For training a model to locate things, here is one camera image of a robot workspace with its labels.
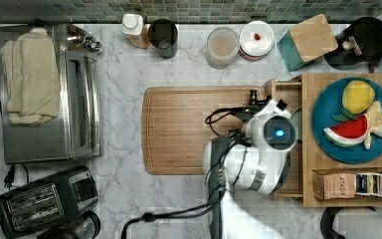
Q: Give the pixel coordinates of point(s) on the plush watermelon slice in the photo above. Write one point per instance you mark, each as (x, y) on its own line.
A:
(349, 133)

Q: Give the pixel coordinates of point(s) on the stainless steel toaster oven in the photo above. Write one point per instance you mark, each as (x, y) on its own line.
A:
(75, 132)

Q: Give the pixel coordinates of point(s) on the white capped bottle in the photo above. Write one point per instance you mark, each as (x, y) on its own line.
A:
(135, 30)

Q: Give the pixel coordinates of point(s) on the green ceramic bowl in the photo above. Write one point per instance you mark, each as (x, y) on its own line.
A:
(296, 119)

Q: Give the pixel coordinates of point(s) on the brown Stash tea box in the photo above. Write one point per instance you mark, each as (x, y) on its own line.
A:
(334, 186)

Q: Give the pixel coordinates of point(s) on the wooden drawer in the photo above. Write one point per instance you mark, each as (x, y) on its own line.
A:
(290, 93)

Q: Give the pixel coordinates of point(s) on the bamboo cutting board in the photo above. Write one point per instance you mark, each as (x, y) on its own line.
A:
(173, 129)

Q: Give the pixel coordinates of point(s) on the beige folded towel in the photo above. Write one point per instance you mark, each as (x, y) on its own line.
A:
(32, 77)

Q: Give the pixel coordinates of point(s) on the black toaster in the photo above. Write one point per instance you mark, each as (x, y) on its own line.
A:
(47, 202)

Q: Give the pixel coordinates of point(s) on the dark metal cup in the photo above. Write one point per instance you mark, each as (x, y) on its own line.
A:
(163, 36)

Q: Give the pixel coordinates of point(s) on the black coffee grinder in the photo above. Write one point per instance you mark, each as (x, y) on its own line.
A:
(87, 226)

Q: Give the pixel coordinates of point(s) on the black drawer handle bar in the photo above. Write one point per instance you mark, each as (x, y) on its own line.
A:
(254, 98)

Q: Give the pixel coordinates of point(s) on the black kettle with grey cloth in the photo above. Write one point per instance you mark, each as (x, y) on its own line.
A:
(351, 223)

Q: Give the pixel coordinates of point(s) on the teal box with wooden lid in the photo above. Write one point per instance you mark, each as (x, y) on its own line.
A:
(306, 41)

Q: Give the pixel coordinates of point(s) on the black power plug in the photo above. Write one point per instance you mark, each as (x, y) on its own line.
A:
(9, 178)

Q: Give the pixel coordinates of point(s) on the wooden drawer cabinet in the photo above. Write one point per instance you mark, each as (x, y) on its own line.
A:
(314, 159)

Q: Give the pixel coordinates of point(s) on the small tea packet box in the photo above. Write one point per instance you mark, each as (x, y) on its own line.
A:
(369, 184)

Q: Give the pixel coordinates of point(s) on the stack of plates with lid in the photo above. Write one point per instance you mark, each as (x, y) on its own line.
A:
(256, 40)

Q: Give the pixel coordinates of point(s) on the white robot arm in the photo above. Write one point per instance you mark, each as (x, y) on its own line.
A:
(256, 159)

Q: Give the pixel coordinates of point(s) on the blue plate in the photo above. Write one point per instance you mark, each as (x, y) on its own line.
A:
(329, 104)

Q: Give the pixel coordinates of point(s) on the plush banana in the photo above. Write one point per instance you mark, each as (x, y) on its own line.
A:
(374, 115)

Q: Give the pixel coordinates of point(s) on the yellow plush lemon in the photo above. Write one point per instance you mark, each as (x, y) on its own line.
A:
(356, 99)

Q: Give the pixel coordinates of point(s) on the black pan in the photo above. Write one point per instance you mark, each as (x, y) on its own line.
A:
(359, 43)

